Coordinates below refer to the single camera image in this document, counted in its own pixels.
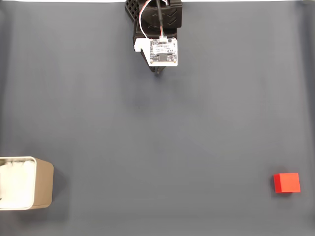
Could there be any white red gripper servo cable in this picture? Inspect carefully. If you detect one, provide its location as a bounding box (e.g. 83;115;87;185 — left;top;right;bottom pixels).
138;0;151;40

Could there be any red cube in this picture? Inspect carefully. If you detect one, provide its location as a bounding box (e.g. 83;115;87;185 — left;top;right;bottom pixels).
273;173;301;194

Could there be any beige box with white rim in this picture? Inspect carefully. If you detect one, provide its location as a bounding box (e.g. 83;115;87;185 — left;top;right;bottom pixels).
0;156;54;211

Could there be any white tissue paper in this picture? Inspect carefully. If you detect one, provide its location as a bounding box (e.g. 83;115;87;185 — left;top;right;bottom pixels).
0;159;35;206

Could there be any black camera cable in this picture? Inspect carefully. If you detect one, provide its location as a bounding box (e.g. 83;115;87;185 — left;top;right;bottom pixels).
156;0;168;41

